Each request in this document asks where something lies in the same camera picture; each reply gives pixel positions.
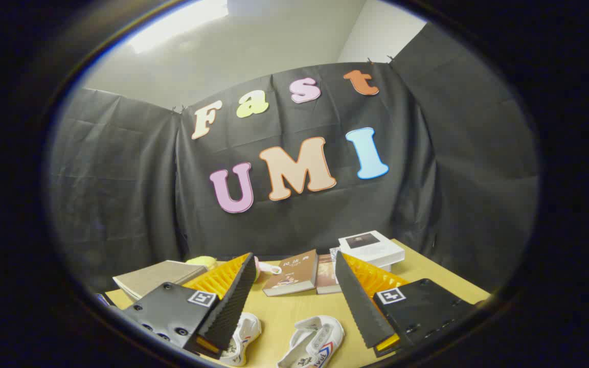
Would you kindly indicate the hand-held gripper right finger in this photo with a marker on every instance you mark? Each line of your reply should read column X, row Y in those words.
column 422, row 306

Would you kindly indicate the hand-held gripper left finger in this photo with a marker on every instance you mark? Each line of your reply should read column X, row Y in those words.
column 182, row 312

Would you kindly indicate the beige fabric storage box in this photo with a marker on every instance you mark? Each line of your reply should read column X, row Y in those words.
column 151, row 278

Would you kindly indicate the white canvas shoe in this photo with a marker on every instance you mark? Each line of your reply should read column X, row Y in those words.
column 315, row 340
column 246, row 335

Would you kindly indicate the yellow plush toy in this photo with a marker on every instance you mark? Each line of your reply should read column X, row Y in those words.
column 202, row 261

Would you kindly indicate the white book with dark photo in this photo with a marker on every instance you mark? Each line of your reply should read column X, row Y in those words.
column 371, row 248

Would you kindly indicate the green pink plush toy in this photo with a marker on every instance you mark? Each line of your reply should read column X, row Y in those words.
column 269, row 268

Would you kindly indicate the brown book under white books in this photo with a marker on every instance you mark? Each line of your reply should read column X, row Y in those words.
column 325, row 273

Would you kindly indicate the white patterned cover book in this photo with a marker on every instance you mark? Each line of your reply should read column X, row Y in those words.
column 333, row 251

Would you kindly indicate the brown cover book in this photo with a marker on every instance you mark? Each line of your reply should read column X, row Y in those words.
column 292, row 273

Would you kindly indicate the black backdrop cloth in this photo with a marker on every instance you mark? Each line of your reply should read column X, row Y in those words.
column 120, row 179

